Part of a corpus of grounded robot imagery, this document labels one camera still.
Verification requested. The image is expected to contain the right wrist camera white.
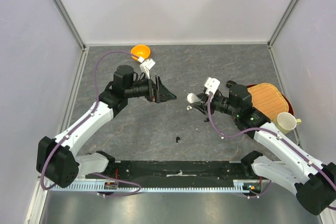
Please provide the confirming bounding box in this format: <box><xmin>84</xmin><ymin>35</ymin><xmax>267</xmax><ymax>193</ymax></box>
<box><xmin>204</xmin><ymin>77</ymin><xmax>220</xmax><ymax>95</ymax></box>

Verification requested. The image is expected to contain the woven bamboo tray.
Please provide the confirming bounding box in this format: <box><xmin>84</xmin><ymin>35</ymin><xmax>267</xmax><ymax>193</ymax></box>
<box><xmin>247</xmin><ymin>83</ymin><xmax>289</xmax><ymax>120</ymax></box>

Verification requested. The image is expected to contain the orange plastic bowl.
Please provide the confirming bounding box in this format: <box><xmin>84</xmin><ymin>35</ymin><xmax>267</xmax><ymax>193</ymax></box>
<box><xmin>131</xmin><ymin>45</ymin><xmax>151</xmax><ymax>63</ymax></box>

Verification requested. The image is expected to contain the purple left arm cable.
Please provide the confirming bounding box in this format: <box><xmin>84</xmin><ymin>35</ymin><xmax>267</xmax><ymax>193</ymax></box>
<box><xmin>39</xmin><ymin>50</ymin><xmax>146</xmax><ymax>191</ymax></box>

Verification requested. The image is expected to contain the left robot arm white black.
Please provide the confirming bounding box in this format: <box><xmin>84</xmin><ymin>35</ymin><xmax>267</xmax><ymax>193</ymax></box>
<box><xmin>36</xmin><ymin>65</ymin><xmax>177</xmax><ymax>190</ymax></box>

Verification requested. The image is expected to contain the slotted cable duct rail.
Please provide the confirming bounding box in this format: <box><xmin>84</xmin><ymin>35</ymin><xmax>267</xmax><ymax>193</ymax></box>
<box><xmin>51</xmin><ymin>179</ymin><xmax>261</xmax><ymax>194</ymax></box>

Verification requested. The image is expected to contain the pale yellow cup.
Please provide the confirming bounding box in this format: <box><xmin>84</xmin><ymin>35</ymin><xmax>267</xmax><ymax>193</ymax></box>
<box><xmin>274</xmin><ymin>112</ymin><xmax>302</xmax><ymax>134</ymax></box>

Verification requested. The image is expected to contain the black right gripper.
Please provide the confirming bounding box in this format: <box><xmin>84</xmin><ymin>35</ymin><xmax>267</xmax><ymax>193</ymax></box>
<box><xmin>191</xmin><ymin>90</ymin><xmax>239</xmax><ymax>118</ymax></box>

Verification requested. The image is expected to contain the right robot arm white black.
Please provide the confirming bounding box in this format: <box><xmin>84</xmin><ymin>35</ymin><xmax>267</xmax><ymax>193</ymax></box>
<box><xmin>187</xmin><ymin>83</ymin><xmax>335</xmax><ymax>216</ymax></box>

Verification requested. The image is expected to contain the red lacquer round tray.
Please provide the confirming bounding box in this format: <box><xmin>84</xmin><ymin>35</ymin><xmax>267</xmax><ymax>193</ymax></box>
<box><xmin>246</xmin><ymin>84</ymin><xmax>295</xmax><ymax>116</ymax></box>

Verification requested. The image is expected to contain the white earbud charging case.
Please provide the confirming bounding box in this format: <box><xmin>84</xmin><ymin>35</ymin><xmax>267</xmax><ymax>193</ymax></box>
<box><xmin>187</xmin><ymin>93</ymin><xmax>201</xmax><ymax>104</ymax></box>

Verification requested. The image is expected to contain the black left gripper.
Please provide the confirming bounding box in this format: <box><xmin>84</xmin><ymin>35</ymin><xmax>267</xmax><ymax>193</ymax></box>
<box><xmin>125</xmin><ymin>74</ymin><xmax>176</xmax><ymax>104</ymax></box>

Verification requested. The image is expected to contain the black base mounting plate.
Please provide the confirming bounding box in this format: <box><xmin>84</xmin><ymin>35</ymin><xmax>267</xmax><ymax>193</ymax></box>
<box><xmin>102</xmin><ymin>151</ymin><xmax>262</xmax><ymax>186</ymax></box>

